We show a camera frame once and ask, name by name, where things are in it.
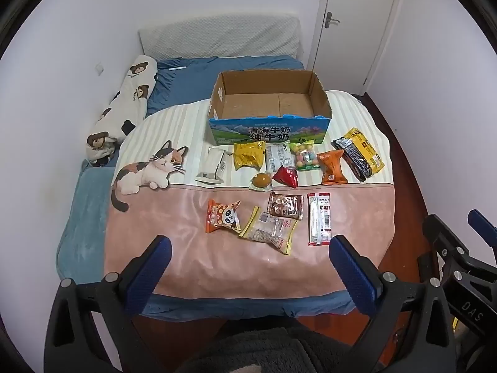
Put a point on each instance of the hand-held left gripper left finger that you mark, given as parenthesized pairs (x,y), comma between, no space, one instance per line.
(149,278)

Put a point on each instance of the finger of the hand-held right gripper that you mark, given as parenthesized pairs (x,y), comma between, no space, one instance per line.
(483,223)
(446,239)

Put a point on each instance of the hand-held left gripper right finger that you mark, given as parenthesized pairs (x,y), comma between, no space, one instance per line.
(355,278)

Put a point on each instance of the colourful candy ball bag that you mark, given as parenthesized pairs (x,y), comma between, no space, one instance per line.
(305,155)

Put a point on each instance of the printed cardboard box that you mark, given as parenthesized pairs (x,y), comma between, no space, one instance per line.
(268,136)

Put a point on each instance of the cat print striped blanket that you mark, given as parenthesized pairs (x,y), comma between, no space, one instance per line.
(186,264)

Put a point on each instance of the red and white long packet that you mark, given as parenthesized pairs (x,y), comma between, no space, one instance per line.
(319,219)

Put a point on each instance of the light blue fleece blanket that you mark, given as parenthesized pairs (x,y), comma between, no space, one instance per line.
(83,221)

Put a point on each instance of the orange panda snack packet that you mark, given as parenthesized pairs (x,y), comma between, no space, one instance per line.
(223,217)

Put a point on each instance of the clear yellow-edged snack packet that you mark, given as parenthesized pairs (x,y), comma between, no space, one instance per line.
(270,231)

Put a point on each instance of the brown snack packet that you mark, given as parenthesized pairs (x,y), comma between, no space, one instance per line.
(286,206)

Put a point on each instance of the red triangular snack packet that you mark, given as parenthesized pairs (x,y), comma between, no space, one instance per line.
(286,176)

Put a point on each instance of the black and yellow snack packet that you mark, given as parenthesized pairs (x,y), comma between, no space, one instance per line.
(359,153)

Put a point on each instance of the white snack packet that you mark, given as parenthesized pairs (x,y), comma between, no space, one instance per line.
(212,167)

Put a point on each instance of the clear barcode snack packet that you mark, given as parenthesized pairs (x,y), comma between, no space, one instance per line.
(279,157)

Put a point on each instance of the bear print long pillow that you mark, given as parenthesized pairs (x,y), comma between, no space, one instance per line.
(128,97)

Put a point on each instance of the white door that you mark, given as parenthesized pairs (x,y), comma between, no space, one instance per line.
(349,27)

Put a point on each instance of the grey pillow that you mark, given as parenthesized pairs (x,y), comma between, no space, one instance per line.
(221,37)

